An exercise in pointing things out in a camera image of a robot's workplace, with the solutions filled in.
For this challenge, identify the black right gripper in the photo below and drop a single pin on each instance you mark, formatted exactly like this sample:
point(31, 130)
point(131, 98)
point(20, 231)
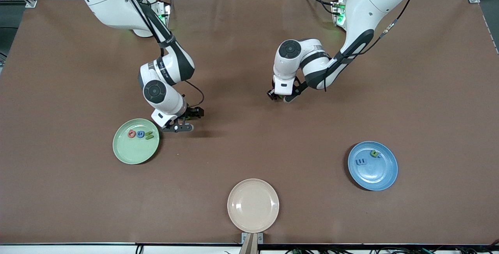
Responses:
point(192, 112)

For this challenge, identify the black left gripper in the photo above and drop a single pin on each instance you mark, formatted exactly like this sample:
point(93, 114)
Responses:
point(271, 94)

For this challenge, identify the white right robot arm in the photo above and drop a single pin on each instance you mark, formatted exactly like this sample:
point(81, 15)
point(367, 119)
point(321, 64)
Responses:
point(117, 4)

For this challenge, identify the grey metal bracket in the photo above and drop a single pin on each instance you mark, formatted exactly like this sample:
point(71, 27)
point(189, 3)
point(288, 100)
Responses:
point(260, 238)

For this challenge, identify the grey arm base connector plate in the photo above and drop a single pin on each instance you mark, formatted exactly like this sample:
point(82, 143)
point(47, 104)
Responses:
point(337, 12)
point(167, 12)

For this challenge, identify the blue plate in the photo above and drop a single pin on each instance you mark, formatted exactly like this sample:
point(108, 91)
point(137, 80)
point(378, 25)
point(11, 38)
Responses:
point(372, 176)

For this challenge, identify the beige plate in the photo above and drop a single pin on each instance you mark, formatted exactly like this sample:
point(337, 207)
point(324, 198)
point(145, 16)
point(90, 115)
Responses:
point(253, 205)

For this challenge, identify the red foam letter Q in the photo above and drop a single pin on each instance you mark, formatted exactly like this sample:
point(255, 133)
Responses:
point(131, 133)

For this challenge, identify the green plate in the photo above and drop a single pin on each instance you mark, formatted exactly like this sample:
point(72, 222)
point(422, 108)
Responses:
point(134, 152)

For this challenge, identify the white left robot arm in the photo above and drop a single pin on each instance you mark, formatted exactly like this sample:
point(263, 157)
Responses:
point(370, 0)

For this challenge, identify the green foam letter N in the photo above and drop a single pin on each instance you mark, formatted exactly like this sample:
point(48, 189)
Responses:
point(149, 135)

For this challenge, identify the blue foam letter m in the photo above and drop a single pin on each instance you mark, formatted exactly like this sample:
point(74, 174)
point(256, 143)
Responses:
point(361, 162)

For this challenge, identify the green foam letter u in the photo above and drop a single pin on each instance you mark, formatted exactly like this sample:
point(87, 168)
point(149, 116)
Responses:
point(375, 153)

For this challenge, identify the brown table mat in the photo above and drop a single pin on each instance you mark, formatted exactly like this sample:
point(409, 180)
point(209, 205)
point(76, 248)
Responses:
point(234, 168)

